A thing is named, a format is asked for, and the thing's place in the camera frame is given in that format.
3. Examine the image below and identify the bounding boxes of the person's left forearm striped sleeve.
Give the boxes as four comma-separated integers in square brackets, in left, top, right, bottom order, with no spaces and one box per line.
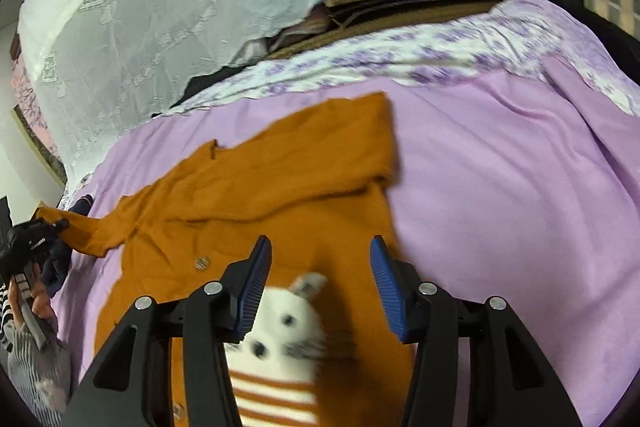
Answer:
[0,282,73,425]

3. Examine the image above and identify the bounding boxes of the purple bed sheet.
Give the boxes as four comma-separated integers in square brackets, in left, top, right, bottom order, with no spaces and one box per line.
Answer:
[50,69,640,427]

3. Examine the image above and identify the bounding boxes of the brown striped folded blankets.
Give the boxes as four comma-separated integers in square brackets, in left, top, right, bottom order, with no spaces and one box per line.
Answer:
[235,0,516,60]

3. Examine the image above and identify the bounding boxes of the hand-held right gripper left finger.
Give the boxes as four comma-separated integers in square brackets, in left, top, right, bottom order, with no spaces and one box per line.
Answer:
[60,235,274,427]

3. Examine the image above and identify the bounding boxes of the person's left hand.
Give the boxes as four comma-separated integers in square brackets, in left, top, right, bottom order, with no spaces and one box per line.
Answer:
[10,278,58,334]

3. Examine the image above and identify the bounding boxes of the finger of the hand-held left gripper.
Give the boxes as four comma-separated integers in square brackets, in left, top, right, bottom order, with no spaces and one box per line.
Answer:
[31,217,71,234]

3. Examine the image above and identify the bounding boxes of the white lace cloth cover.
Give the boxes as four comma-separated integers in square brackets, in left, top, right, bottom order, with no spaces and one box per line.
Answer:
[18,0,525,188]

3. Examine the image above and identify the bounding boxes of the orange knit sweater with cat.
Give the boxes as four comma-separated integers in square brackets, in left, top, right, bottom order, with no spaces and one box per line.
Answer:
[37,92,418,427]

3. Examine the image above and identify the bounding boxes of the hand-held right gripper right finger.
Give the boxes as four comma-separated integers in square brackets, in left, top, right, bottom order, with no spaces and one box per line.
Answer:
[369,235,584,427]

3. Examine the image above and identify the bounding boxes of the pink floral fabric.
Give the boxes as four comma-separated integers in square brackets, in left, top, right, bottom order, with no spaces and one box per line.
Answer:
[9,34,68,180]

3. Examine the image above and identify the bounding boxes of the dark navy cloth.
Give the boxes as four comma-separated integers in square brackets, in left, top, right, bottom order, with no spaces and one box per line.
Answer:
[41,193,96,300]

